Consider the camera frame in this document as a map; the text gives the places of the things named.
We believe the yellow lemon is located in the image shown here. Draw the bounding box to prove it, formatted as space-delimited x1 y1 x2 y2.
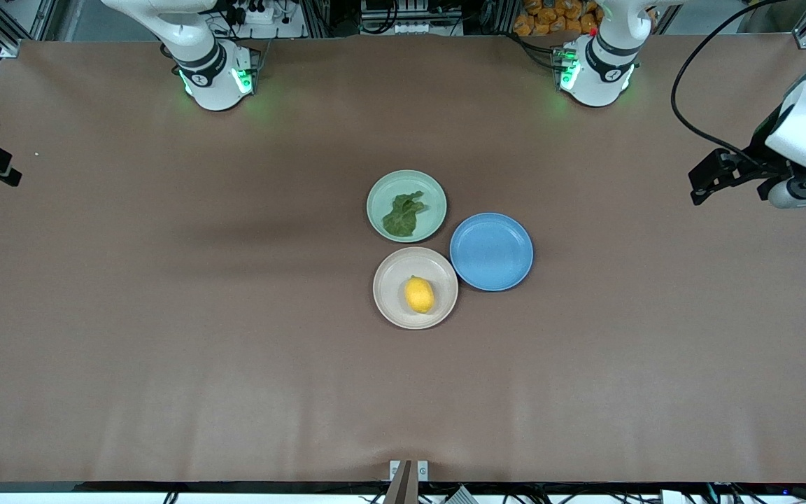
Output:
404 276 436 314

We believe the green lettuce leaf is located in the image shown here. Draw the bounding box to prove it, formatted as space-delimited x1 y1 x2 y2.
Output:
382 190 427 237

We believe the bag of orange items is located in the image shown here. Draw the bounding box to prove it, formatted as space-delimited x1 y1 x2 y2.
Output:
513 0 603 37

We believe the blue plate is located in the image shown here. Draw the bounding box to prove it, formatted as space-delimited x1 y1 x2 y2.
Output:
449 212 535 292

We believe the mint green plate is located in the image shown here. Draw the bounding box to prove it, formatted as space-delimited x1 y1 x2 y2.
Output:
366 169 448 244

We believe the white power strip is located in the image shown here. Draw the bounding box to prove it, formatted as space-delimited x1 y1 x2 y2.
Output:
225 0 288 39

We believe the off-white plate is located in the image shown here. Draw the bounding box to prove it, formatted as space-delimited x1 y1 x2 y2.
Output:
372 246 459 330

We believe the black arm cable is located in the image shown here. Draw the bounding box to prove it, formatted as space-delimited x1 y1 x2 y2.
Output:
670 0 789 165

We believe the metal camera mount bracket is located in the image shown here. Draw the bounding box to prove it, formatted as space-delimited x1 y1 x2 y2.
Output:
389 460 429 504

